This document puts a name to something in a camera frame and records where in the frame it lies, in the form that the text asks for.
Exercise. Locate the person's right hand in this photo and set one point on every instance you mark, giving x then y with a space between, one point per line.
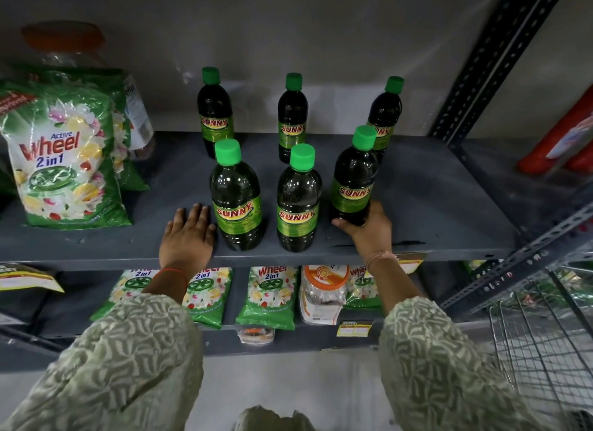
373 236

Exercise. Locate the person's left hand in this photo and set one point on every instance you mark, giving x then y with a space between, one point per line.
187 243

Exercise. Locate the green plastic bottle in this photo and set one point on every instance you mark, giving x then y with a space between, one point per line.
299 199
236 199
354 176

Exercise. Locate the grey metal shelf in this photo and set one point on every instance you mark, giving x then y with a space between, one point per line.
440 204

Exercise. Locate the row of green bottles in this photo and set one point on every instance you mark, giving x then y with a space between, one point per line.
214 111

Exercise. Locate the person's left forearm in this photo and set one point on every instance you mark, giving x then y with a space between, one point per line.
116 366

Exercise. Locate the person's right forearm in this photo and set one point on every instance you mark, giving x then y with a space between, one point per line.
435 366

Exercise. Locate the red wrist thread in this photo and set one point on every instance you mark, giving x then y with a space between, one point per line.
171 270

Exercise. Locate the yellow white price tag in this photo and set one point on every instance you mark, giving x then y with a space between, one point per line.
23 278
410 265

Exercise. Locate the clear jar orange label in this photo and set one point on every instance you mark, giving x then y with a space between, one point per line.
324 292

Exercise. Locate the small yellow price tag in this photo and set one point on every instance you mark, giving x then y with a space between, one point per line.
354 329

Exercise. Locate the grey perforated crossbar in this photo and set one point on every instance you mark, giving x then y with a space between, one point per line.
509 268

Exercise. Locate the green patterned garment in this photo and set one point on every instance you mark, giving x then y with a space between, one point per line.
273 421

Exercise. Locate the black perforated upright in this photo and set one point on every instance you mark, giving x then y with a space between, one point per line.
491 69

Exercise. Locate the clear jar orange lid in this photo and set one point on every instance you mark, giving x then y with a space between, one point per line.
62 39

